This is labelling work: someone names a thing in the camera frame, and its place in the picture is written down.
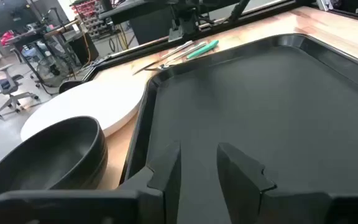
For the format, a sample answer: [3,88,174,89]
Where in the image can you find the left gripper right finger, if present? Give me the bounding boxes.
[216,142,332,224]

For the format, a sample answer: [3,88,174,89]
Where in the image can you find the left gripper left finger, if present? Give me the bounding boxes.
[118,141,182,224]

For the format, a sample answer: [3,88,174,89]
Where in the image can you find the white round plate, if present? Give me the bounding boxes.
[19,77,149,141]

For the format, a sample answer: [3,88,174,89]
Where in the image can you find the silver fork pale handle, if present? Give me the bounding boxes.
[157,41,208,70]

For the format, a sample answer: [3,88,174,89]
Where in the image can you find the black round bowl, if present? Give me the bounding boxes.
[0,116,109,208]

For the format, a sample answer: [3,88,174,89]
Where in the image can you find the silver spoon green handle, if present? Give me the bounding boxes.
[185,39,220,60]

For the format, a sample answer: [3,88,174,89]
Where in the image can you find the black plastic serving tray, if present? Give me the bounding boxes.
[119,33,358,224]

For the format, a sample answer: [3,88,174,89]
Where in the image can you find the dark grey equipment cart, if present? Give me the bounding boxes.
[98,0,180,45]

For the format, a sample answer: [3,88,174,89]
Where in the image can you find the black floor fan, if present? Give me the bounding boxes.
[35,54,71,88]

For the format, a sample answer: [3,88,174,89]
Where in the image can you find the grey office chair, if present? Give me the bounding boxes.
[0,63,40,121]

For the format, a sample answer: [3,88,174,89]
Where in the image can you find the rack of red bins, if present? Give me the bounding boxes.
[69,0,113,40]

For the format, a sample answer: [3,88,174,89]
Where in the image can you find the black workshop desk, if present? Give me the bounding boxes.
[4,18,83,94]

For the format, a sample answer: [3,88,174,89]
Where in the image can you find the red cloth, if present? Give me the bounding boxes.
[0,30,17,47]

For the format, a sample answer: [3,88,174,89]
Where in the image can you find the silver knife pale handle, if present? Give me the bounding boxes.
[131,39,195,76]

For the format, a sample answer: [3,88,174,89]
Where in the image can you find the yellow cable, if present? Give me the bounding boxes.
[116,23,130,51]

